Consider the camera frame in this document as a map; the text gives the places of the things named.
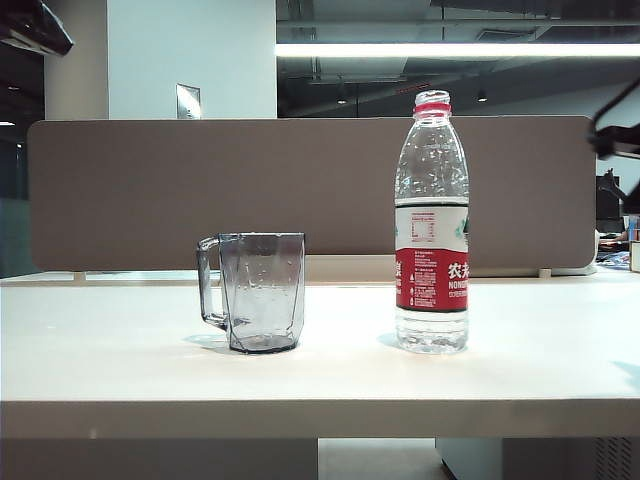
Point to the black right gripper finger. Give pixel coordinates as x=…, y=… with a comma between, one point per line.
x=620, y=141

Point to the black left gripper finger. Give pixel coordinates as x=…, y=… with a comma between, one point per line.
x=35, y=25

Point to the clear red-label water bottle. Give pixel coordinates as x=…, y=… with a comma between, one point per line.
x=431, y=280

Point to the transparent grey faceted mug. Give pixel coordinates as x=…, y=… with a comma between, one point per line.
x=262, y=290

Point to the black monitor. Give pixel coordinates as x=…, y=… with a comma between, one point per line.
x=606, y=205

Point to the white box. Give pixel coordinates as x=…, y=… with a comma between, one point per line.
x=635, y=257

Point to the white ceiling light strip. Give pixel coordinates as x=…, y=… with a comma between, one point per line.
x=450, y=50

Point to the grey under-desk cabinet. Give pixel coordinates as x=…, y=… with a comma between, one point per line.
x=550, y=460

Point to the beige partition foot bracket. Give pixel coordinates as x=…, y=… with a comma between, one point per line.
x=545, y=273
x=79, y=276

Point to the metal wall plate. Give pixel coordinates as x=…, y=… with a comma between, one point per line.
x=188, y=101

